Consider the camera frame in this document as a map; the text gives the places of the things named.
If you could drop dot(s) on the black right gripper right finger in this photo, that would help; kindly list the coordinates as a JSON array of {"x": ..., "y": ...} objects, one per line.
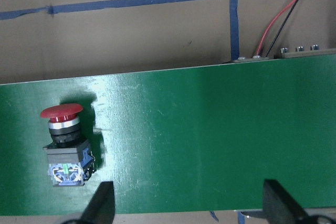
[{"x": 279, "y": 206}]

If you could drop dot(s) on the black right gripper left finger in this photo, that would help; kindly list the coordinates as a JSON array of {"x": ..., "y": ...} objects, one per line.
[{"x": 101, "y": 208}]

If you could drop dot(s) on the red push button switch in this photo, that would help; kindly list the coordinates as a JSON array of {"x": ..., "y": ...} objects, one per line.
[{"x": 69, "y": 156}]

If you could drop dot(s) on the green conveyor belt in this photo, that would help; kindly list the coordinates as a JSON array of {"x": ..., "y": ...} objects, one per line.
[{"x": 187, "y": 139}]

